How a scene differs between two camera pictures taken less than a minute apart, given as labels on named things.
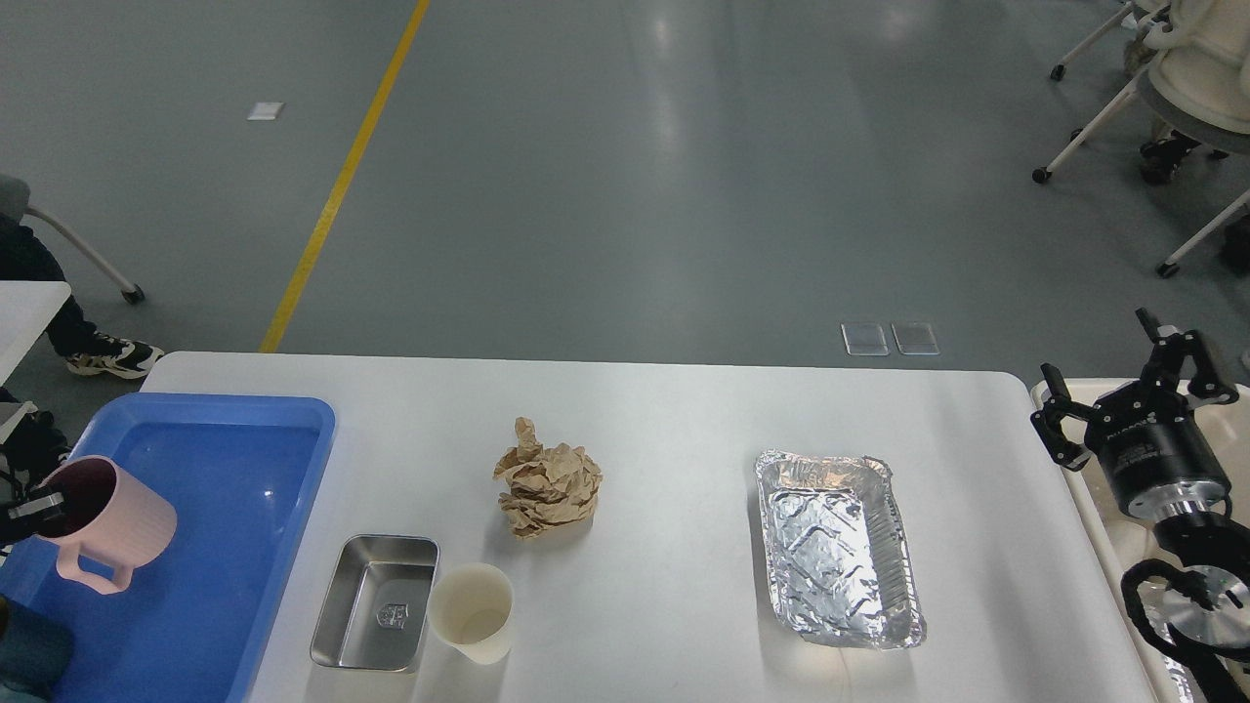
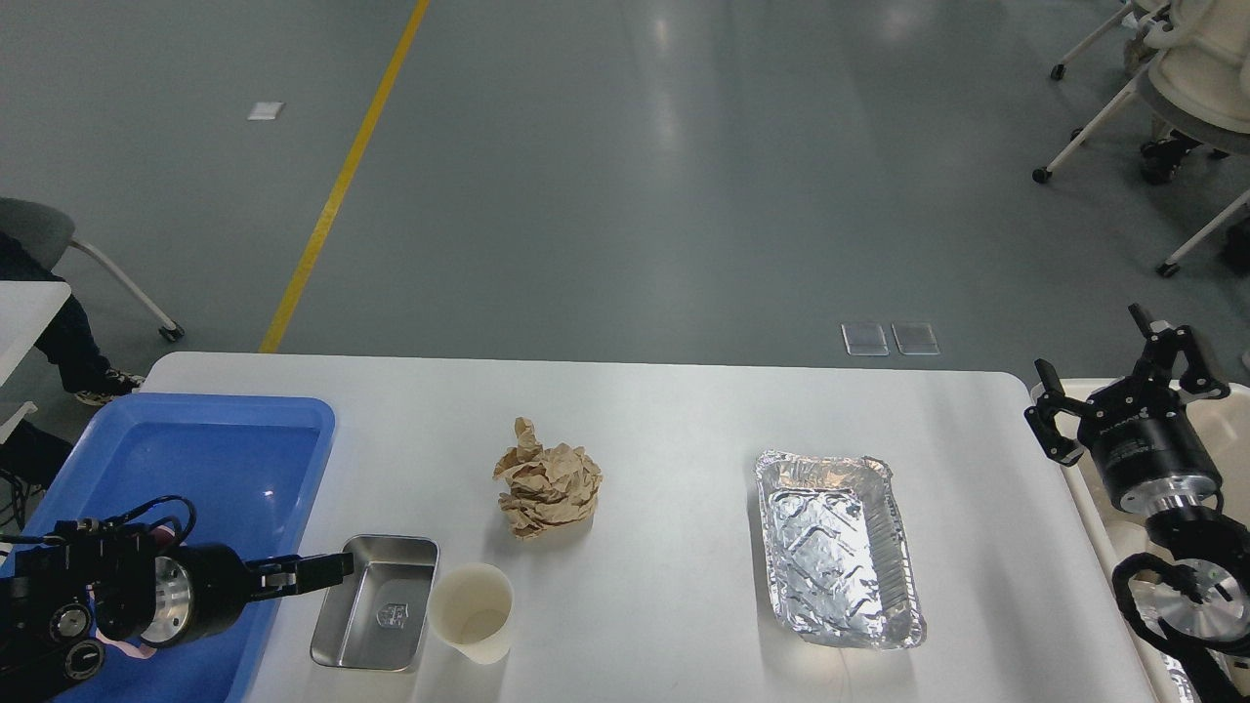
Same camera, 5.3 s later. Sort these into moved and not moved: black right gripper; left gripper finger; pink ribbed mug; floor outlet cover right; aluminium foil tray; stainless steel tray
Moved: pink ribbed mug; left gripper finger
Not moved: black right gripper; aluminium foil tray; stainless steel tray; floor outlet cover right
